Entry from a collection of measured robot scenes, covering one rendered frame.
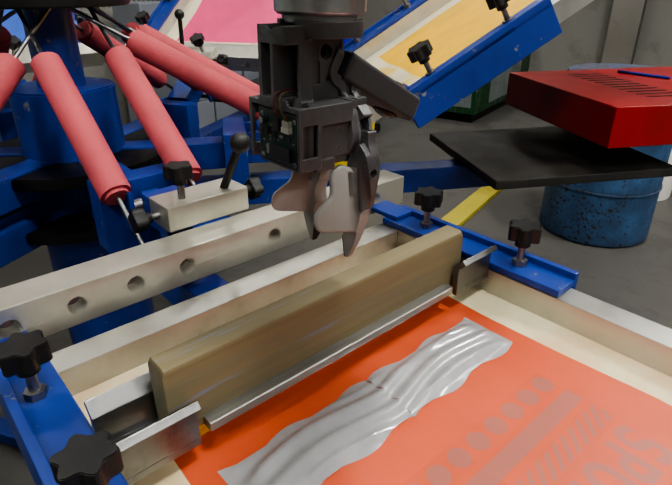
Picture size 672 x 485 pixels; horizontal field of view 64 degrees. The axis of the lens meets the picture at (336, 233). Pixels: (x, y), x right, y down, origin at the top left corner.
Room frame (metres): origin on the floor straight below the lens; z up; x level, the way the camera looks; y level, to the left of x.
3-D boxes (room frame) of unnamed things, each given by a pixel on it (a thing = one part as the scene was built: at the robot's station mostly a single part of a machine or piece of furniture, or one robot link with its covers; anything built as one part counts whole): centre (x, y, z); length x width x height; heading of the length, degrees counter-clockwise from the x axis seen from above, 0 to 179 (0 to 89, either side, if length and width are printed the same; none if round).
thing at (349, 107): (0.47, 0.02, 1.26); 0.09 x 0.08 x 0.12; 132
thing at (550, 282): (0.69, -0.19, 0.98); 0.30 x 0.05 x 0.07; 42
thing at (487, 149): (1.25, -0.10, 0.91); 1.34 x 0.41 x 0.08; 102
